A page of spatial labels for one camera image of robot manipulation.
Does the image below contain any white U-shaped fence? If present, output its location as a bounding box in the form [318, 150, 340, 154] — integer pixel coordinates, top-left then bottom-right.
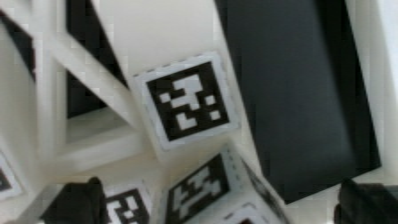
[286, 0, 398, 201]

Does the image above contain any white tagged cube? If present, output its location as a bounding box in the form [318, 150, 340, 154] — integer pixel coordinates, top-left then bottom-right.
[150, 143, 294, 224]

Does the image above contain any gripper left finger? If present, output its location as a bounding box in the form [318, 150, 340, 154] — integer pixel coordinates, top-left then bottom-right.
[23, 177, 109, 224]

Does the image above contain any white chair seat part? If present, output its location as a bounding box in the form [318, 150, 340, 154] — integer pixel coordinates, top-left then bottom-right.
[0, 149, 162, 224]

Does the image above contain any white chair back frame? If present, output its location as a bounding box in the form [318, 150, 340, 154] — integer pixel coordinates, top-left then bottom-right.
[0, 0, 263, 188]

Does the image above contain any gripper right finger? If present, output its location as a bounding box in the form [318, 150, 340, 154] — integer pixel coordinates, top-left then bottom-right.
[334, 180, 398, 224]

